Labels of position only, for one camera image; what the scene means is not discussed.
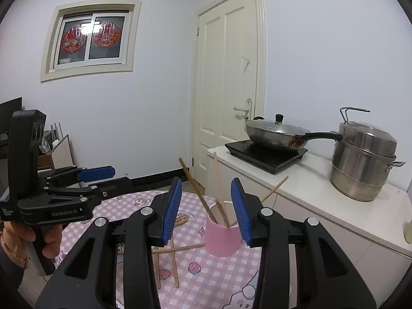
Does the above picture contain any pink chopstick holder cup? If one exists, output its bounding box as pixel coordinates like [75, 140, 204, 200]
[205, 202, 242, 258]

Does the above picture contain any pink checkered tablecloth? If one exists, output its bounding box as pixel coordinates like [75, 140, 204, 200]
[55, 191, 261, 308]

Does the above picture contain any white panelled door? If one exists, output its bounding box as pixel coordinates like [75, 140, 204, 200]
[192, 0, 265, 181]

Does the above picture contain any stainless steel steamer pot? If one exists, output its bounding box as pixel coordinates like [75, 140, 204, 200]
[330, 107, 405, 202]

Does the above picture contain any black induction cooktop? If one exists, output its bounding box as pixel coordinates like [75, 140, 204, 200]
[225, 140, 307, 174]

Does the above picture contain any silver door handle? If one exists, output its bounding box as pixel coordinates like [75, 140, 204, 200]
[233, 98, 253, 121]

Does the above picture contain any white board leaning on wall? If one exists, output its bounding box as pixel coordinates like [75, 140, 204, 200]
[38, 135, 75, 170]

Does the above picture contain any white kitchen counter cabinet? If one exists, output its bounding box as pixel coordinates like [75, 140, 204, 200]
[204, 147, 411, 308]

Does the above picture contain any window with red decorations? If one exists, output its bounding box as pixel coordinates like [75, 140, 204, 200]
[40, 0, 142, 82]

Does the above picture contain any steel wok with lid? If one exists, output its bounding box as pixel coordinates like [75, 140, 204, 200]
[246, 114, 343, 151]

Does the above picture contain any person's left hand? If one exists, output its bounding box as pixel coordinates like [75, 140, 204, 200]
[1, 221, 63, 267]

